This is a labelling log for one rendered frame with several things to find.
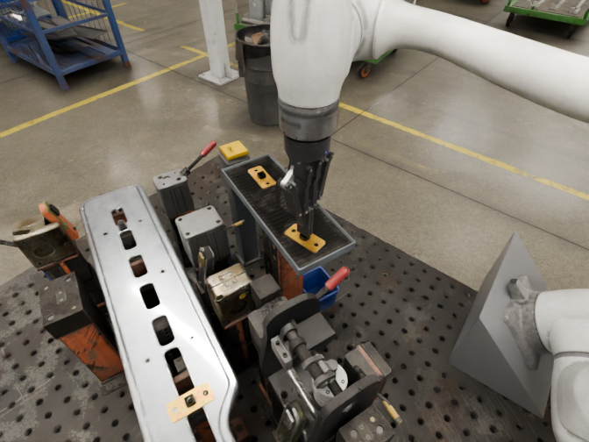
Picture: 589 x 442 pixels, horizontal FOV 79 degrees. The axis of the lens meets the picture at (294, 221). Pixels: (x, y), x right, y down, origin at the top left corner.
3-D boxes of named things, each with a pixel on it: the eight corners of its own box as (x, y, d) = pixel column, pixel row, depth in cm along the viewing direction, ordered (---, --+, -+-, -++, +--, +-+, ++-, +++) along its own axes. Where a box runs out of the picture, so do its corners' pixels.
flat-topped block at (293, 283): (266, 303, 116) (256, 201, 84) (287, 293, 119) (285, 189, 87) (282, 328, 110) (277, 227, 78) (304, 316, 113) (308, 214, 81)
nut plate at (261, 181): (247, 171, 90) (246, 167, 90) (260, 166, 92) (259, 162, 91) (263, 189, 85) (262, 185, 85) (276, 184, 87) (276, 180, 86)
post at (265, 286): (261, 362, 103) (248, 281, 74) (276, 353, 105) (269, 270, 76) (269, 377, 100) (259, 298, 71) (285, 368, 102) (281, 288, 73)
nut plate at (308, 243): (283, 233, 75) (283, 230, 75) (294, 224, 77) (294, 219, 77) (315, 253, 72) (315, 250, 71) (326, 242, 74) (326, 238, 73)
